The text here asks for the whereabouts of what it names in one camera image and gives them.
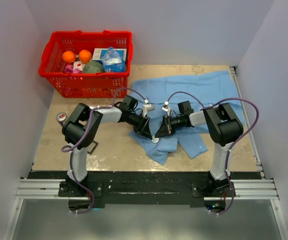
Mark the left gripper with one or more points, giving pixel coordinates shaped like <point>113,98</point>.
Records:
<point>143,128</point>

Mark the red plastic basket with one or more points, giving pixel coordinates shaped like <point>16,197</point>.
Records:
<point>96,85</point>

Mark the black picture frame stand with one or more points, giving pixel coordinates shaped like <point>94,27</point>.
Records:
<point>91,148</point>

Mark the white blue box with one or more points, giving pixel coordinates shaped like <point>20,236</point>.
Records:
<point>98,53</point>

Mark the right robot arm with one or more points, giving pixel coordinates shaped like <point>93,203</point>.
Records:
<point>224,128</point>

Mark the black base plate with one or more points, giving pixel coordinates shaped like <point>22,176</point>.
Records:
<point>144,188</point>

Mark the orange fruit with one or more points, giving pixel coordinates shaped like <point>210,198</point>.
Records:
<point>85,56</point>
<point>68,57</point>

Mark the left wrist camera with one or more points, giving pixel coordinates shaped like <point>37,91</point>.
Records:
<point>147,107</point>

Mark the light blue shirt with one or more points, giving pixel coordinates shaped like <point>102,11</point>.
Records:
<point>184,94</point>

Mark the orange fruit left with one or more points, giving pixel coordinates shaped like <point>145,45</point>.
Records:
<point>68,57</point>

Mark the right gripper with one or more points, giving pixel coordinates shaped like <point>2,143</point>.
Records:
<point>166,128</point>

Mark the blue plastic bag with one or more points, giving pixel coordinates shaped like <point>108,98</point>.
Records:
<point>114,60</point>

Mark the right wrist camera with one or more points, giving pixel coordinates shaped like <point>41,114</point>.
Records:
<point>166,107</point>

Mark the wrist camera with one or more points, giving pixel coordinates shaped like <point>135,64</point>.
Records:
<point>147,107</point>
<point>166,107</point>

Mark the pink snack packet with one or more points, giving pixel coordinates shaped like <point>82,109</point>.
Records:
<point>74,68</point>

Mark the orange fruit right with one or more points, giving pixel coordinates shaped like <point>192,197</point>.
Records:
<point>85,56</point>

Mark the green melon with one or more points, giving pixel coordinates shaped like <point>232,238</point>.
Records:
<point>93,67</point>

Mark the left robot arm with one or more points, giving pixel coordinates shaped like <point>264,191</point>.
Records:
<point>80,129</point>

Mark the energy drink can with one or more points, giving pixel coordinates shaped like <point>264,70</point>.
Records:
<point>61,118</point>

